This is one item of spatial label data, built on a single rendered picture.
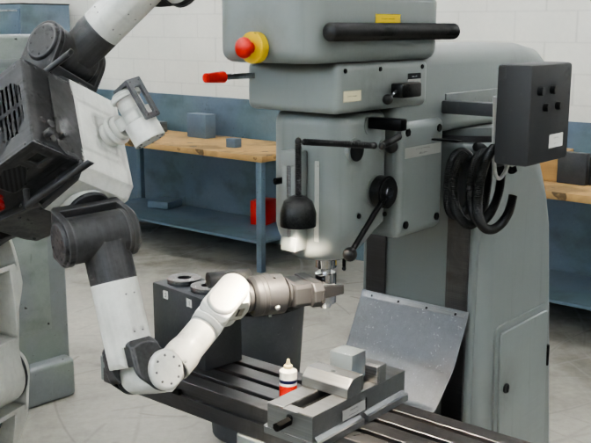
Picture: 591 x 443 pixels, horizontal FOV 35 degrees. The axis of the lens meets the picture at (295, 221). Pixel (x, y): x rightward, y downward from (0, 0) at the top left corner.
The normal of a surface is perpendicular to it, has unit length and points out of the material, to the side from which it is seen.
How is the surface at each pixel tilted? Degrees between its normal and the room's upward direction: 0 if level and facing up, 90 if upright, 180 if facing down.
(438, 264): 90
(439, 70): 90
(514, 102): 90
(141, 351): 70
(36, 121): 59
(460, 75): 90
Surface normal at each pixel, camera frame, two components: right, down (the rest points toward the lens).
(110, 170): 0.79, -0.46
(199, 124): -0.68, 0.15
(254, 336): 0.09, 0.27
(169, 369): 0.69, -0.20
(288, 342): 0.69, 0.21
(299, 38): -0.20, 0.20
